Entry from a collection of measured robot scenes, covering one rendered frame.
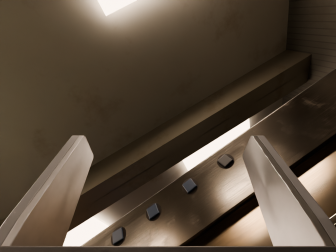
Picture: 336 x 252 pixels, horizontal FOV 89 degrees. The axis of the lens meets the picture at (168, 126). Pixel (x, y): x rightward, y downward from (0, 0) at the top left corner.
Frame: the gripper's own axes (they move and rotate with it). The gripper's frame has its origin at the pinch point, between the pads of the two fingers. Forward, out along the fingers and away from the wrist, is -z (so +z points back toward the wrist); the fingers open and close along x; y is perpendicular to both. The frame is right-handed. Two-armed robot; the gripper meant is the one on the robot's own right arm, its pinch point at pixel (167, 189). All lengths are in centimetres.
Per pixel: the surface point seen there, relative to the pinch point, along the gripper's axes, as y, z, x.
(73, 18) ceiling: 13, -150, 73
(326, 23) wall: 25, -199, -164
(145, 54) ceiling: 45, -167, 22
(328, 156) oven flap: 35, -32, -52
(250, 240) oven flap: 47, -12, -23
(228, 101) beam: 98, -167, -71
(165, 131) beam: 127, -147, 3
